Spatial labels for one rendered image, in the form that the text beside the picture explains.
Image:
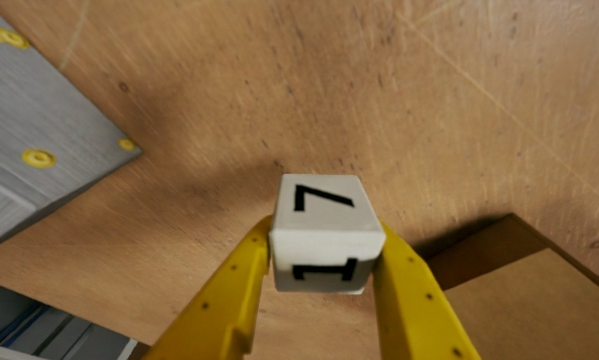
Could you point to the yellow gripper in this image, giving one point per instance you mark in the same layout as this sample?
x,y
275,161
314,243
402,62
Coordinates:
x,y
415,321

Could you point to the white cube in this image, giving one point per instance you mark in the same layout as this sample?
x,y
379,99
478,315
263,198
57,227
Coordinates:
x,y
324,235

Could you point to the open brown cardboard box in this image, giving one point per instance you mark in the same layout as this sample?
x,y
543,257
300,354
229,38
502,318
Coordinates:
x,y
544,306

